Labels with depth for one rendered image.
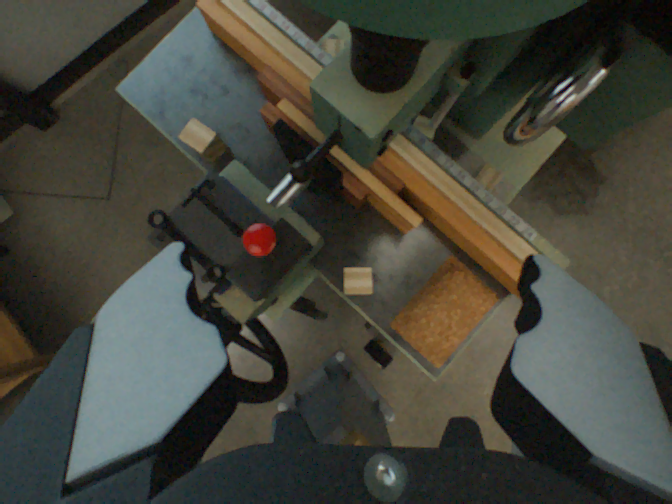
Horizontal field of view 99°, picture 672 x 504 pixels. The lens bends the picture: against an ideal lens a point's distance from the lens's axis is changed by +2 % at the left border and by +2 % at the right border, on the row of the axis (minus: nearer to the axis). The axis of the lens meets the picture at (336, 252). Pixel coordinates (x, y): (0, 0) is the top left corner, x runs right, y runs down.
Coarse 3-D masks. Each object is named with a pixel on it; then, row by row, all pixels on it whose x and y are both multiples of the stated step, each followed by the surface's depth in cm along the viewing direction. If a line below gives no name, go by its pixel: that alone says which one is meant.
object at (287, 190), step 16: (272, 128) 31; (288, 128) 30; (288, 144) 31; (304, 144) 30; (288, 160) 38; (288, 176) 34; (320, 176) 32; (336, 176) 30; (272, 192) 34; (288, 192) 33; (336, 192) 34
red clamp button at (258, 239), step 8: (256, 224) 27; (264, 224) 27; (248, 232) 27; (256, 232) 27; (264, 232) 27; (272, 232) 27; (248, 240) 27; (256, 240) 27; (264, 240) 27; (272, 240) 27; (248, 248) 27; (256, 248) 27; (264, 248) 27; (272, 248) 27
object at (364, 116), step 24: (432, 48) 23; (456, 48) 23; (336, 72) 23; (432, 72) 23; (312, 96) 24; (336, 96) 23; (360, 96) 23; (384, 96) 23; (408, 96) 23; (432, 96) 29; (336, 120) 24; (360, 120) 23; (384, 120) 23; (408, 120) 28; (360, 144) 25; (384, 144) 27
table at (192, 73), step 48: (192, 48) 41; (144, 96) 41; (192, 96) 41; (240, 96) 41; (240, 144) 40; (336, 240) 39; (384, 240) 39; (432, 240) 39; (288, 288) 42; (336, 288) 39; (384, 288) 39
